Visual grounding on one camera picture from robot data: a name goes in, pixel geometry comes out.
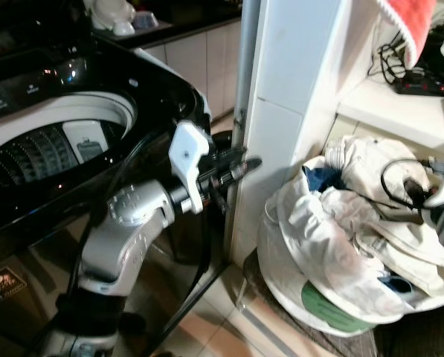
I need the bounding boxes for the small pale cup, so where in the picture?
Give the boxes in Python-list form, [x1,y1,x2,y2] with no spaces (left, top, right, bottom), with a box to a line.
[132,10,162,33]

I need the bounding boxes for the black top-loading washing machine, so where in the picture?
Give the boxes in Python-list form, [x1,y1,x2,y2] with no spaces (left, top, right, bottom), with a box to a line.
[0,36,239,357]

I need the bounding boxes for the cream garment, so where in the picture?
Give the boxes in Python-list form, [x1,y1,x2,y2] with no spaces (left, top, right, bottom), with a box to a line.
[277,134,444,322]

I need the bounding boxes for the grey vertical pipe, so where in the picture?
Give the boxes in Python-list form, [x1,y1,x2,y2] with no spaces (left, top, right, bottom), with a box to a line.
[232,0,262,153]

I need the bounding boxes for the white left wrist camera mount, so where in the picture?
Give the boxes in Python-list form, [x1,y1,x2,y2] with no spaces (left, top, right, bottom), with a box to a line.
[167,120,212,215]

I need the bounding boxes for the white countertop appliance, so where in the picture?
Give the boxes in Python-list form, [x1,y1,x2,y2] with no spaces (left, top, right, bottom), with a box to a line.
[83,0,138,37]

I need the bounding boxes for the black tangled charger cables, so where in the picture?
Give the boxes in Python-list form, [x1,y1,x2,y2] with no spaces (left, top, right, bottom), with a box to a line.
[369,21,444,87]

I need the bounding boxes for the black power strip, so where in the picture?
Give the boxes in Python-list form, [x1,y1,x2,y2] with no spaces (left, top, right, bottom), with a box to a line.
[393,73,444,98]

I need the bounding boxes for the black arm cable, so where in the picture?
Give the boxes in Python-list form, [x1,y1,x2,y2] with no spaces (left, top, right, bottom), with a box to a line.
[64,128,172,300]
[379,157,444,218]

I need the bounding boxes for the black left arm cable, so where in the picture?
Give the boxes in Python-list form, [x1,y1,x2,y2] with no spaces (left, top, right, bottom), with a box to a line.
[64,128,172,300]

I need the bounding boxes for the dark blue garment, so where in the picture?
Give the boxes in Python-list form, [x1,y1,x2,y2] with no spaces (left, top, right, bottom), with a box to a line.
[303,164,343,194]

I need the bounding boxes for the white round laundry basket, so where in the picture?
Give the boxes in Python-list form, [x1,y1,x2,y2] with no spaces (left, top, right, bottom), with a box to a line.
[256,134,444,337]

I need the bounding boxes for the red hanging towel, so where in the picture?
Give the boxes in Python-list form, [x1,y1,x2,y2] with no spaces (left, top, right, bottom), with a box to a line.
[376,0,439,69]

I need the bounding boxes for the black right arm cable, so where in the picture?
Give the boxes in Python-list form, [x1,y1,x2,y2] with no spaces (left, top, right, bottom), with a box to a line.
[379,157,444,218]

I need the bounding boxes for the beige kitchen cabinet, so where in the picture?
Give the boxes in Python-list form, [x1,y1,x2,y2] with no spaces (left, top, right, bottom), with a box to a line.
[94,16,245,121]

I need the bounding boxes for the white wall shelf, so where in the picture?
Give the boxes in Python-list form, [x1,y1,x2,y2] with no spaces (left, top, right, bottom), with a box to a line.
[336,77,444,152]

